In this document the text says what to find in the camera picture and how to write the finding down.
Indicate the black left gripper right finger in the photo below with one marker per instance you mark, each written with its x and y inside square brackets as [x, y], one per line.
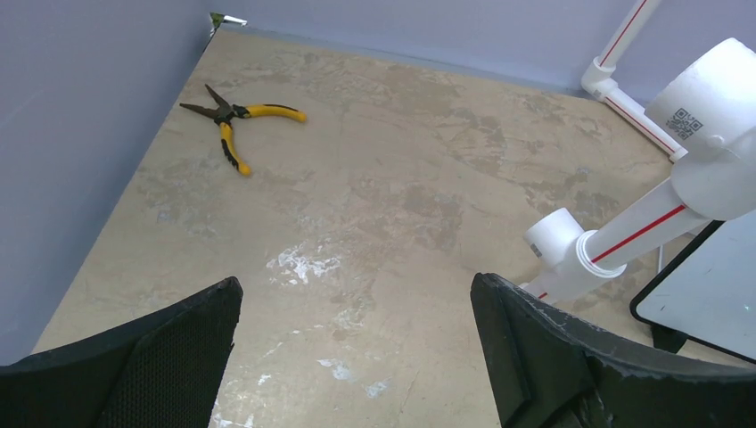
[548, 368]

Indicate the white PVC pipe frame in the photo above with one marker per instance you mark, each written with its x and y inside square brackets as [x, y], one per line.
[703, 123]

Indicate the black framed whiteboard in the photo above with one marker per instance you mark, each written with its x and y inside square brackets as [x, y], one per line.
[706, 293]

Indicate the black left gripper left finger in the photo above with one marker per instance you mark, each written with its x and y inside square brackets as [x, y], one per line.
[160, 370]

